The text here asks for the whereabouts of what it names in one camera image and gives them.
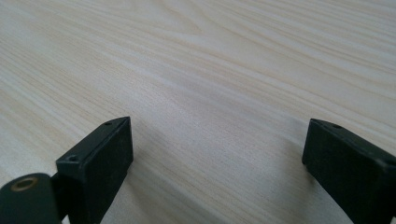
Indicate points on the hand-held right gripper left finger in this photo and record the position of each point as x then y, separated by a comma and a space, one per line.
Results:
99, 168

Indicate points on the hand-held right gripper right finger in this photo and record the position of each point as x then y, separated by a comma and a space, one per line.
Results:
348, 174

